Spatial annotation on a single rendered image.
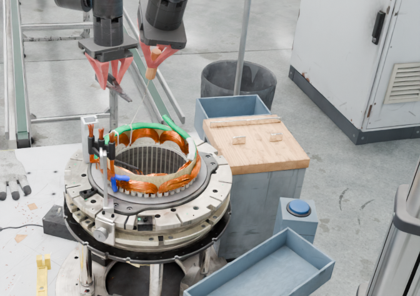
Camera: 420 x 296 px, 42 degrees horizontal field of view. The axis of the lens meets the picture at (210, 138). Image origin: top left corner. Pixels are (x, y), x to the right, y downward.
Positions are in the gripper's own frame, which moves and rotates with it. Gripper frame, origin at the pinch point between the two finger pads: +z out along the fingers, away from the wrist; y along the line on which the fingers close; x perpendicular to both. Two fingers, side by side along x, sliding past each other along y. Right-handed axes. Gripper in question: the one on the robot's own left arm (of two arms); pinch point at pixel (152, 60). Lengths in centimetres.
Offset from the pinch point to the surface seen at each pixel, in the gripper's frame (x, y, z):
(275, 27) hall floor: 191, -300, 234
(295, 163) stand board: 35.9, 3.6, 23.6
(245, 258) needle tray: 16.6, 28.7, 16.7
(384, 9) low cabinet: 159, -146, 88
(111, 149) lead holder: -6.3, 12.5, 8.7
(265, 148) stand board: 30.8, -1.3, 25.3
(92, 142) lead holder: -9.2, 10.5, 9.5
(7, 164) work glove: -25, -26, 70
